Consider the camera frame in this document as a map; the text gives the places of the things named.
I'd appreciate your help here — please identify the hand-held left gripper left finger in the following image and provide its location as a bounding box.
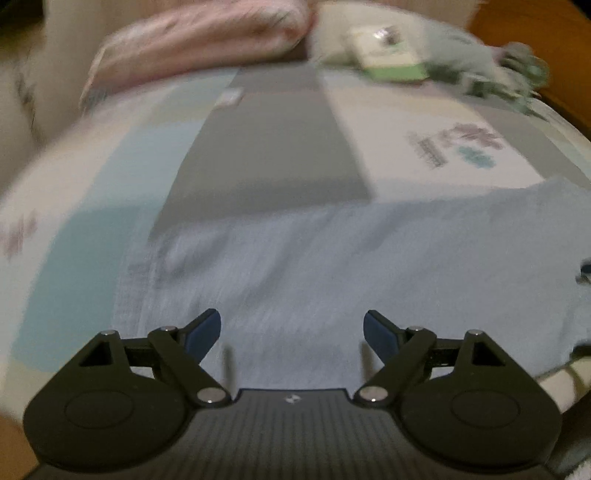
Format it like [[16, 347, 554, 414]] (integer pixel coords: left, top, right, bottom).
[[44, 308, 230, 409]]

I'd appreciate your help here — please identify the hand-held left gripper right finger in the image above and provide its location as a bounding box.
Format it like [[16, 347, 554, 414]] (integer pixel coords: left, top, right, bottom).
[[353, 309, 539, 409]]

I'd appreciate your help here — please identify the light blue fleece hoodie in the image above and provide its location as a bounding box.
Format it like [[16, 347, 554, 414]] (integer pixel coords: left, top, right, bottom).
[[111, 178, 591, 403]]

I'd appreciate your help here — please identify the patchwork bed sheet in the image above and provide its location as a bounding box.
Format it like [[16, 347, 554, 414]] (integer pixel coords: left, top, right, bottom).
[[0, 60, 591, 416]]

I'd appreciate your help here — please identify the green handheld fan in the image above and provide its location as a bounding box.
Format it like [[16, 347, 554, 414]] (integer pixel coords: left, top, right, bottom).
[[499, 41, 553, 117]]

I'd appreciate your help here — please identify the wooden headboard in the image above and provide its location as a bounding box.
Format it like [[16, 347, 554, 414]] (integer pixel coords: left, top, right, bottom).
[[471, 0, 591, 136]]

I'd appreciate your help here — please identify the patchwork patterned pillow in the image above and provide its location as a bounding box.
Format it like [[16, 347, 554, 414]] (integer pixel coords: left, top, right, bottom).
[[307, 0, 509, 89]]

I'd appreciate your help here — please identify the white and green book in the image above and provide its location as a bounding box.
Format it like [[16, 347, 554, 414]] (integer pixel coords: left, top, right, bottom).
[[344, 25, 431, 85]]

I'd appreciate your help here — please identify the pink folded quilt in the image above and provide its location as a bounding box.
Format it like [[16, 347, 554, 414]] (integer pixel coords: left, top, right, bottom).
[[78, 0, 320, 112]]

